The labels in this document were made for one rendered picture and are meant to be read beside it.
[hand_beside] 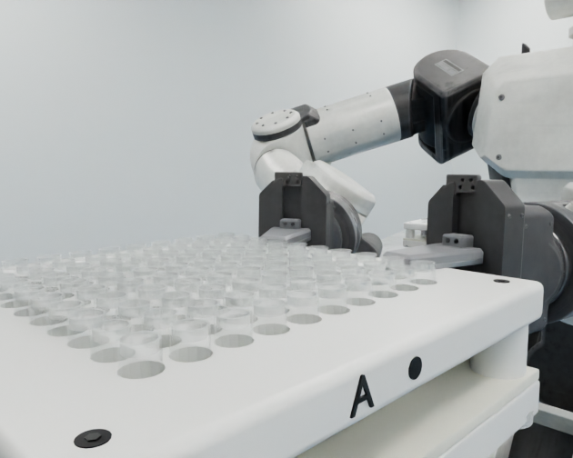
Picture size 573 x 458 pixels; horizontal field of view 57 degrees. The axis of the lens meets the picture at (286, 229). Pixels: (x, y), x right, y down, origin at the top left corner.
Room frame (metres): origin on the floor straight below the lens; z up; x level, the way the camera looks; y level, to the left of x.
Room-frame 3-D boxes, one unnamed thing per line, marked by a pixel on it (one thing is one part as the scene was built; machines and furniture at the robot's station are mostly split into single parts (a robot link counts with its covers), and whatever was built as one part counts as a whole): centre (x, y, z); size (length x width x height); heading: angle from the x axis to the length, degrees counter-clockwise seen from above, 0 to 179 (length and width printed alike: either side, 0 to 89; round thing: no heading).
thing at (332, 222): (0.48, -0.02, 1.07); 0.12 x 0.10 x 0.13; 167
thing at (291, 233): (0.39, 0.00, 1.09); 0.06 x 0.03 x 0.02; 167
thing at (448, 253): (0.31, -0.08, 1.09); 0.06 x 0.03 x 0.02; 127
